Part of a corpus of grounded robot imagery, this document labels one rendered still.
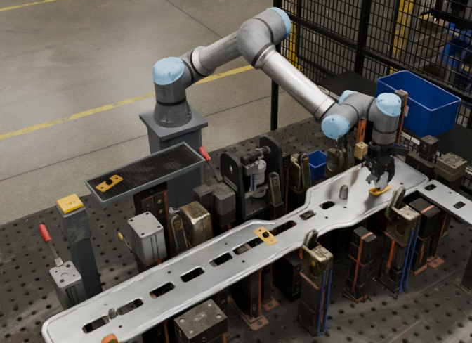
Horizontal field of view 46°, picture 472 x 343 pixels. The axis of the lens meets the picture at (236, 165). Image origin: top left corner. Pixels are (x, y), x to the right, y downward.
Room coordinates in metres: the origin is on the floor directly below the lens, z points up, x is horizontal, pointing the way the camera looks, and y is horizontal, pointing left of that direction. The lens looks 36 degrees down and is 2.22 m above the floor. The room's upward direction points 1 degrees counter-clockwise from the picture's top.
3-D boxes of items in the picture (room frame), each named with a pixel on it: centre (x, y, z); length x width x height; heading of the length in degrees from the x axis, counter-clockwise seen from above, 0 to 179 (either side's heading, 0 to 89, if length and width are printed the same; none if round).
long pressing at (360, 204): (1.27, -0.08, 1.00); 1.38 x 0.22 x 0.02; 124
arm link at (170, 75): (1.88, 0.24, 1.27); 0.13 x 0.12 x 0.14; 143
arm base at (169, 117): (1.87, 0.24, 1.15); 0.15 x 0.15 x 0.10
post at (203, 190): (1.42, 0.11, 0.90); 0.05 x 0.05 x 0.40; 34
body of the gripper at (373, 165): (1.50, -0.48, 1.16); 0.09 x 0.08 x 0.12; 124
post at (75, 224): (1.29, 0.50, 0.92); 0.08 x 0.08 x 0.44; 34
